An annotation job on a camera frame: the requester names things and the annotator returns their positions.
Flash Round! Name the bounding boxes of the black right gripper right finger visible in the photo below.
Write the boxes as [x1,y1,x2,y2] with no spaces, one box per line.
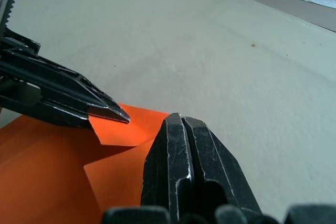
[180,115,263,221]

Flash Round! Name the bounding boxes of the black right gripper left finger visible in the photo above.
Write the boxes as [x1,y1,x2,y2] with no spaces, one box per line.
[141,112,195,221]

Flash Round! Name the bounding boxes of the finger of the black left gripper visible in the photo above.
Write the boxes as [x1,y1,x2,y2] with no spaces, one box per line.
[0,54,118,107]
[0,94,131,130]

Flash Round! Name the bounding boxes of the orange paper sheet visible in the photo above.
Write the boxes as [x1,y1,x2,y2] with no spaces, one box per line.
[0,102,171,224]

